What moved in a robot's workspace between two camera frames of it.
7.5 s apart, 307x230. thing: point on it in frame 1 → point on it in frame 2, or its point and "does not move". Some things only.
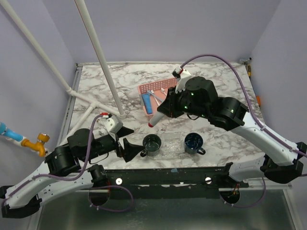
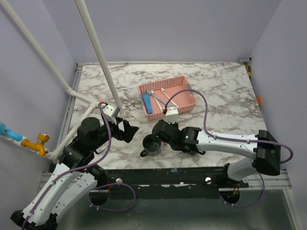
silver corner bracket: x=245 y=61 does not move
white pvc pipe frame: x=99 y=53 does not move
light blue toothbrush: x=149 y=92 does not move
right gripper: x=166 y=107 → x=175 y=125
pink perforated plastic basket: x=151 y=95 does not move
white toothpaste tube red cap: x=156 y=117 → x=164 y=144
